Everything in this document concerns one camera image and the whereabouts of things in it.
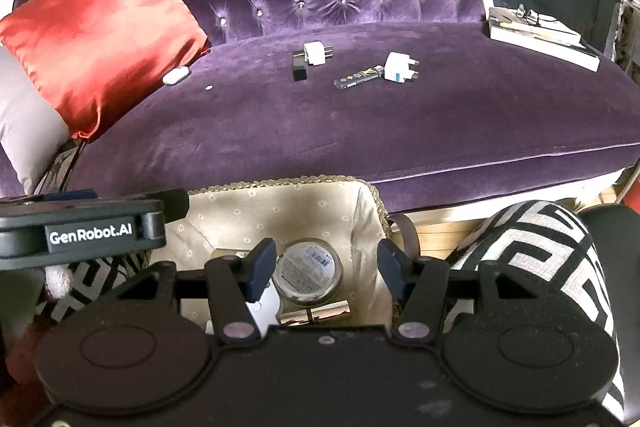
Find white three-pin adapter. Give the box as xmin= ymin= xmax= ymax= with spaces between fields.
xmin=303 ymin=41 xmax=333 ymax=66

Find grey cushion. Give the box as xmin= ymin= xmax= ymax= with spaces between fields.
xmin=1 ymin=48 xmax=70 ymax=194

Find red satin cushion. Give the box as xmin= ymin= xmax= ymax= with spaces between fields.
xmin=1 ymin=0 xmax=208 ymax=140

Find black white patterned pillow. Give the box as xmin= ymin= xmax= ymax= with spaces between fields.
xmin=444 ymin=200 xmax=625 ymax=426

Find red gloved left hand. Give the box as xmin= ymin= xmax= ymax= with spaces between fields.
xmin=1 ymin=267 xmax=72 ymax=424

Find patterned curtain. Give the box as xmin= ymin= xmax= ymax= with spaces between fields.
xmin=615 ymin=0 xmax=639 ymax=82

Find white gold lipstick tube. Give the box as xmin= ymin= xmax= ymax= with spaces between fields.
xmin=209 ymin=248 xmax=250 ymax=263

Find black eyeglasses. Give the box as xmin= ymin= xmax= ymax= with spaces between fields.
xmin=515 ymin=4 xmax=559 ymax=27

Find round silver tin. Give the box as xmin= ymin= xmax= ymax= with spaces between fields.
xmin=272 ymin=239 xmax=344 ymax=308

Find black framed tablet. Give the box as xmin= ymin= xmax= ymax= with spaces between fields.
xmin=36 ymin=141 xmax=87 ymax=195

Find rose gold lipstick tube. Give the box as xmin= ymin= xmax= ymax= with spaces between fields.
xmin=279 ymin=300 xmax=350 ymax=326

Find white earbuds case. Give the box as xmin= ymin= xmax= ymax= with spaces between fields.
xmin=163 ymin=66 xmax=191 ymax=86

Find black gold lipstick tube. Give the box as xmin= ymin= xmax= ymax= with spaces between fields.
xmin=292 ymin=50 xmax=307 ymax=81

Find yellow pencil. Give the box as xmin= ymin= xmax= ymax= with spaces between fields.
xmin=499 ymin=22 xmax=532 ymax=31

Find purple tufted velvet sofa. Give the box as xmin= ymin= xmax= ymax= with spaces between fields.
xmin=1 ymin=0 xmax=639 ymax=210

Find beige lined wicker basket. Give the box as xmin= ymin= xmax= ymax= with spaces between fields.
xmin=150 ymin=176 xmax=393 ymax=325

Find white UK plug adapter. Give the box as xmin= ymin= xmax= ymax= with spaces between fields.
xmin=384 ymin=52 xmax=419 ymax=83

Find black LV lighter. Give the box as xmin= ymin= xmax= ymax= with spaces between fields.
xmin=333 ymin=65 xmax=384 ymax=90

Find white angled plug adapter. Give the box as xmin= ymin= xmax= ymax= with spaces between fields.
xmin=204 ymin=288 xmax=284 ymax=338

